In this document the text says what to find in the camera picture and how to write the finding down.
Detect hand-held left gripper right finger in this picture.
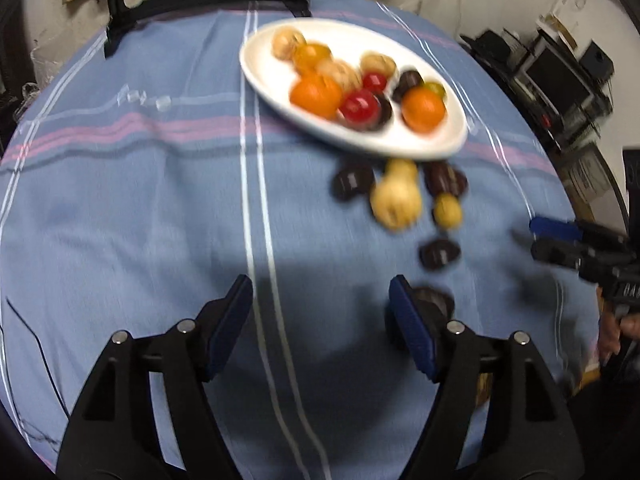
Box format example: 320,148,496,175
387,275,586,480

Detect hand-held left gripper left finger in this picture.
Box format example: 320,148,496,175
56,274,255,480

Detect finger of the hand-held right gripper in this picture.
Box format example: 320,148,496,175
531,238,601,272
529,216,596,243

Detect dark water chestnut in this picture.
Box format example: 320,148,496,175
417,237,462,273
367,92,396,133
332,162,376,203
424,160,470,197
412,286,456,318
391,70,425,102

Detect red cherry tomato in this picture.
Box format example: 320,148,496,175
361,71,390,93
339,89,381,126

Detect white plate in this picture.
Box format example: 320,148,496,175
239,17,470,162

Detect tan round fruit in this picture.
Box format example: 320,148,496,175
360,51,399,78
271,27,307,61
320,59,363,92

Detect person's right hand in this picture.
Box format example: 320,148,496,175
597,305,640,363

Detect brown box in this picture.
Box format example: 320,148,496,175
552,142,628,213

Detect small yellow fruit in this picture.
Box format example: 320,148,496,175
385,157,420,186
432,194,463,230

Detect pale yellow round fruit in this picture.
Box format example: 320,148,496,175
370,180,423,233

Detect blue striped tablecloth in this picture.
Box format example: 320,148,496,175
0,0,601,480

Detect black computer monitor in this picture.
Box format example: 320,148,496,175
525,40,596,111

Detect black speaker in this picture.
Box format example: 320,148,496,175
580,40,615,81

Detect orange mandarin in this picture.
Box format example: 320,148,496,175
401,87,447,133
290,74,345,120

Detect black box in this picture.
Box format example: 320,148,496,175
475,30,521,61

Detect thin black cable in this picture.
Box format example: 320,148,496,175
0,297,71,461

